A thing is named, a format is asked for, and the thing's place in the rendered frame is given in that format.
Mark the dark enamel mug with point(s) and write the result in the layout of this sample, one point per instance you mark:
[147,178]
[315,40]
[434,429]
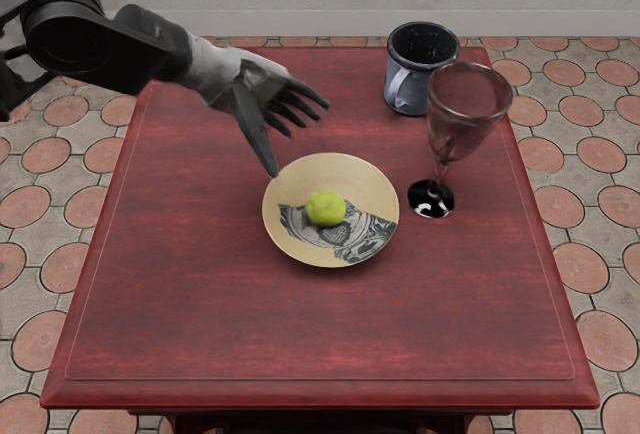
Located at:
[417,71]

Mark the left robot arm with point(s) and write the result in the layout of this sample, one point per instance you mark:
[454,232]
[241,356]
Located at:
[75,36]

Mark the clear wine glass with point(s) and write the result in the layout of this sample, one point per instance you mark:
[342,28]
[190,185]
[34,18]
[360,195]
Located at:
[462,114]

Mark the green lime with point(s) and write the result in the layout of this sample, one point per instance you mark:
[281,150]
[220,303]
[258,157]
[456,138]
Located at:
[325,208]

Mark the beige plate with printed pattern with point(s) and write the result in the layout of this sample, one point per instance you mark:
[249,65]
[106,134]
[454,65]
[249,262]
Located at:
[345,189]

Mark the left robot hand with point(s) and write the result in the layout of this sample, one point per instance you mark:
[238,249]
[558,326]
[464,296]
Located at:
[227,68]

